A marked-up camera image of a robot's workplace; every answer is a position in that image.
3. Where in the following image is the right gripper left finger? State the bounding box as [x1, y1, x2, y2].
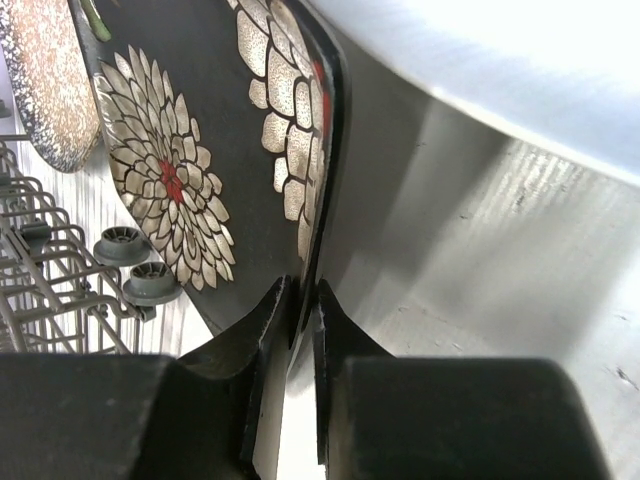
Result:
[180, 276, 291, 475]

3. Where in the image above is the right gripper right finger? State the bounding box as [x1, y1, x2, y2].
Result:
[312, 279, 390, 467]

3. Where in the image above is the black square floral plate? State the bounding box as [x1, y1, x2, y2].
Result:
[69, 1, 350, 335]

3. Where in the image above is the speckled beige round plate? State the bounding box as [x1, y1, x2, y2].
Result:
[1, 1, 101, 173]

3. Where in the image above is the white oval platter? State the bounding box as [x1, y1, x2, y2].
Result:
[316, 0, 639, 185]

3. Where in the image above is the grey wire dish rack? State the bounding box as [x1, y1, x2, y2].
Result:
[1, 105, 181, 355]

